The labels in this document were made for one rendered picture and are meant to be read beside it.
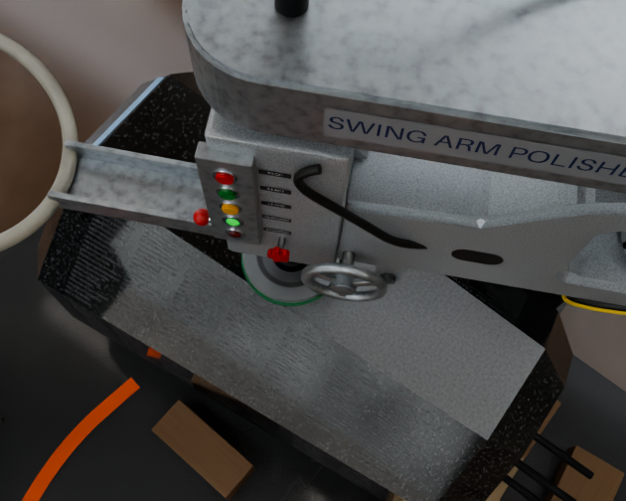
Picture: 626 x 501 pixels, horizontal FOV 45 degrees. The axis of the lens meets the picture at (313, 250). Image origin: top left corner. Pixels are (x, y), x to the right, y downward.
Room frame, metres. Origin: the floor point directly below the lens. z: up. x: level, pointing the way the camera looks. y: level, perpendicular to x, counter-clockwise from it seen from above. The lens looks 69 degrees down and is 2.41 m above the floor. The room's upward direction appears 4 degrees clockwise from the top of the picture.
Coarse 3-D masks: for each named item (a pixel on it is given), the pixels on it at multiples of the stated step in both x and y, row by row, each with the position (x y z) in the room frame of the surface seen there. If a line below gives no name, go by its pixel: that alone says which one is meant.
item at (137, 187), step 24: (72, 144) 0.69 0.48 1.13; (96, 168) 0.66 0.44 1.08; (120, 168) 0.67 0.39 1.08; (144, 168) 0.67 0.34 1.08; (168, 168) 0.67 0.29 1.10; (192, 168) 0.66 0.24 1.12; (48, 192) 0.58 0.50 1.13; (72, 192) 0.61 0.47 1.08; (96, 192) 0.61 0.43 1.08; (120, 192) 0.62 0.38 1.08; (144, 192) 0.62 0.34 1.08; (168, 192) 0.63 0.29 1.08; (192, 192) 0.63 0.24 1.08; (120, 216) 0.56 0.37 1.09; (144, 216) 0.56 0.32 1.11; (168, 216) 0.56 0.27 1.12; (192, 216) 0.58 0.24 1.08
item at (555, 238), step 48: (384, 192) 0.51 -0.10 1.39; (432, 192) 0.51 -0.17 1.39; (480, 192) 0.51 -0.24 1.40; (528, 192) 0.50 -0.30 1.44; (576, 192) 0.48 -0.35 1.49; (384, 240) 0.45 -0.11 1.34; (432, 240) 0.47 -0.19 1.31; (480, 240) 0.46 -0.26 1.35; (528, 240) 0.45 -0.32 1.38; (576, 240) 0.44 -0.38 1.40; (528, 288) 0.45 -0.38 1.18; (576, 288) 0.44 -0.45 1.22; (624, 288) 0.44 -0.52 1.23
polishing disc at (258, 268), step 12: (252, 264) 0.56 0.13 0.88; (264, 264) 0.56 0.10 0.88; (252, 276) 0.53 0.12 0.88; (264, 276) 0.53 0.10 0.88; (276, 276) 0.54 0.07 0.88; (288, 276) 0.54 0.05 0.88; (300, 276) 0.54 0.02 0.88; (312, 276) 0.54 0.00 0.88; (264, 288) 0.51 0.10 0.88; (276, 288) 0.51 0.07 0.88; (288, 288) 0.51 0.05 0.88; (300, 288) 0.51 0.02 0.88; (276, 300) 0.49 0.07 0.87; (288, 300) 0.49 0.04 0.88; (300, 300) 0.49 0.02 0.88
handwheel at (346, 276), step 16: (352, 256) 0.47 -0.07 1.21; (304, 272) 0.43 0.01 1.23; (320, 272) 0.42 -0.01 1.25; (336, 272) 0.42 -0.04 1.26; (352, 272) 0.42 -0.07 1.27; (368, 272) 0.42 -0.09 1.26; (320, 288) 0.42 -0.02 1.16; (336, 288) 0.41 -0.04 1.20; (352, 288) 0.41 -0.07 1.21; (384, 288) 0.41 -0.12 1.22
